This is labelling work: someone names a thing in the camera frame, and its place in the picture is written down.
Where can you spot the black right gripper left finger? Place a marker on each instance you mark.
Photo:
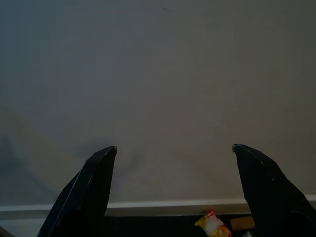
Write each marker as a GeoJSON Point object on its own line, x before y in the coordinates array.
{"type": "Point", "coordinates": [81, 202]}

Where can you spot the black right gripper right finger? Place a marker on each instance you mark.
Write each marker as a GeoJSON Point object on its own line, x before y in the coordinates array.
{"type": "Point", "coordinates": [271, 202]}

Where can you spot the brown cardboard piece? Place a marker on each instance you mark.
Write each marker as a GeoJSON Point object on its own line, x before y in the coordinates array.
{"type": "Point", "coordinates": [240, 223]}

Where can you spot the yellow red snack packet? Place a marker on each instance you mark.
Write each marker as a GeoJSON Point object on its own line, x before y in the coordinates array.
{"type": "Point", "coordinates": [209, 223]}

